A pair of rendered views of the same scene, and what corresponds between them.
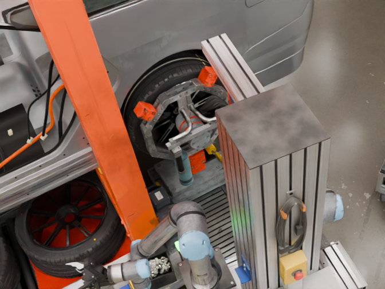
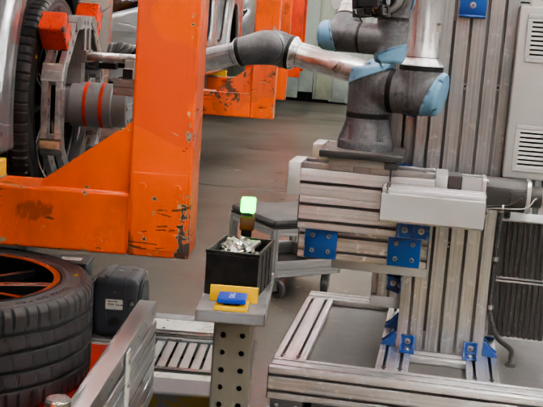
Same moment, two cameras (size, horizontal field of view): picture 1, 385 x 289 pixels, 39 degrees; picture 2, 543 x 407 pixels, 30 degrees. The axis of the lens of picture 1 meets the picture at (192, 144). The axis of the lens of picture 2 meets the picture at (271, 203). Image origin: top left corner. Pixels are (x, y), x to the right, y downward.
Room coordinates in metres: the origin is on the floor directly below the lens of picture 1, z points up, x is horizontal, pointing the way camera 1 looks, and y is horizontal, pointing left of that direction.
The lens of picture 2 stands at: (0.45, 2.72, 1.13)
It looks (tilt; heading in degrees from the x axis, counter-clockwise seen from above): 10 degrees down; 291
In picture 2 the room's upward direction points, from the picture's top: 4 degrees clockwise
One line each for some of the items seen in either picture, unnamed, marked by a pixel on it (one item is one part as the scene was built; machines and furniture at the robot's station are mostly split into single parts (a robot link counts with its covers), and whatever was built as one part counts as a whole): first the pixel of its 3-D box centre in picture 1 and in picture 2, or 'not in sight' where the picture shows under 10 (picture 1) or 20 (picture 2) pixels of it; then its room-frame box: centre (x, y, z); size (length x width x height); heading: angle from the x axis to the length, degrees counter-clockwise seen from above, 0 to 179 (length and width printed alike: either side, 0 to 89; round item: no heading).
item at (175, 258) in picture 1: (154, 280); (237, 295); (1.44, 0.36, 0.44); 0.43 x 0.17 x 0.03; 109
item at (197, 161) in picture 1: (192, 155); not in sight; (2.23, 0.02, 0.48); 0.16 x 0.12 x 0.17; 19
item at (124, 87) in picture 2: (174, 148); (129, 86); (1.94, 0.10, 0.93); 0.09 x 0.05 x 0.05; 19
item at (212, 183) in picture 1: (189, 174); not in sight; (2.35, 0.06, 0.13); 0.50 x 0.36 x 0.10; 109
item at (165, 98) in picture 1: (187, 121); (73, 103); (2.19, 0.01, 0.85); 0.54 x 0.07 x 0.54; 109
